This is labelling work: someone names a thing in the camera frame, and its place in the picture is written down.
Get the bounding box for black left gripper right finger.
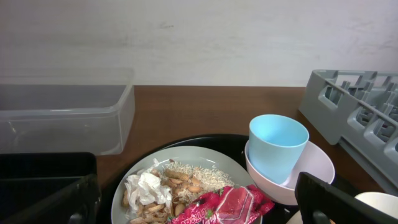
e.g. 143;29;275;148
295;172;397;224

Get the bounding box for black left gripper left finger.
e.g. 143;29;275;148
1;174;101;224

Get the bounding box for pink plastic bowl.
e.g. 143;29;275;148
244;141;335;206

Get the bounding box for small white cup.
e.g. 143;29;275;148
355;192;398;218

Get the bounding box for white tissue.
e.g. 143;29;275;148
124;159;172;214

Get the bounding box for light blue plastic cup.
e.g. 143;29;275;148
248;114;310;184

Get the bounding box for red snack wrapper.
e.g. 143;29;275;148
167;185;274;224

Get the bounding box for grey dinner plate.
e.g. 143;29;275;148
111;146;262;224

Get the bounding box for food scraps rice and nuts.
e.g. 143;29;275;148
121;159;234;223

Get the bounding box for clear plastic waste bin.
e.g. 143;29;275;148
1;68;135;155

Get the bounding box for grey dishwasher rack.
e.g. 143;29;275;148
299;70;397;195

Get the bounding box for black rectangular tray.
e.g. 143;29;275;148
1;152;101;224

